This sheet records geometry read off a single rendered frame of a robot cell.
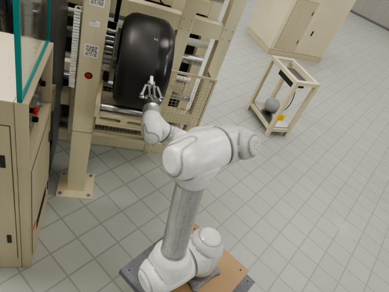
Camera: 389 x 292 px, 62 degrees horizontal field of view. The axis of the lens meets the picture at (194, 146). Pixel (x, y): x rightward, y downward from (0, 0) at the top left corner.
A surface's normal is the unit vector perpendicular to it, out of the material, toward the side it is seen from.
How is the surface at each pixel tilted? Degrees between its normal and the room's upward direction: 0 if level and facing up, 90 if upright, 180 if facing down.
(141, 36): 33
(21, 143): 90
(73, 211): 0
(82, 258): 0
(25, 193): 90
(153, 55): 52
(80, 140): 90
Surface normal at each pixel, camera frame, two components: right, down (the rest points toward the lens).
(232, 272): 0.25, -0.76
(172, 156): -0.76, 0.14
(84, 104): 0.14, 0.67
